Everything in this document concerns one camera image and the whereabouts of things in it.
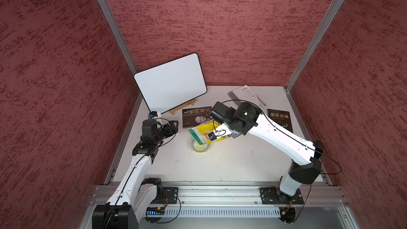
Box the yellow oats bag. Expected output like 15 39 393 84
189 120 229 144

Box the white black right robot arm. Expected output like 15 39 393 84
209 100 324 202

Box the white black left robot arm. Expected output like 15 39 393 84
92 118 179 229

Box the black portrait cover book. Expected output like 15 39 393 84
182 107 212 128

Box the white paper manual booklet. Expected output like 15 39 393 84
227 85 267 113

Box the white board with black rim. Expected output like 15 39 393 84
134 53 207 114

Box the black Murphy's law book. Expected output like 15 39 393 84
267 109 293 133

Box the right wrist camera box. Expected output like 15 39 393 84
206 129 226 142

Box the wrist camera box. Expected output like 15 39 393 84
148 111 161 119
206 129 226 142

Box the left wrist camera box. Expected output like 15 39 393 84
148 111 161 119

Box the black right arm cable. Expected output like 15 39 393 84
212 99 343 223

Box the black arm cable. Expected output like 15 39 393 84
144 117 182 225
212 99 343 223

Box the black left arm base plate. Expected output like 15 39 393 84
151 187 179 206

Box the aluminium front rail frame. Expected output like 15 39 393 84
79 181 360 229

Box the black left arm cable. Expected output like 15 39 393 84
144 117 182 225

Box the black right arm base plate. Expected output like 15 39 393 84
259 187 304 205

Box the aluminium left corner post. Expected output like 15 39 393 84
97 0 137 75

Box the aluminium corner post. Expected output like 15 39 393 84
97 0 137 75
285 0 344 93

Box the aluminium right corner post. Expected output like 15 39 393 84
285 0 344 93

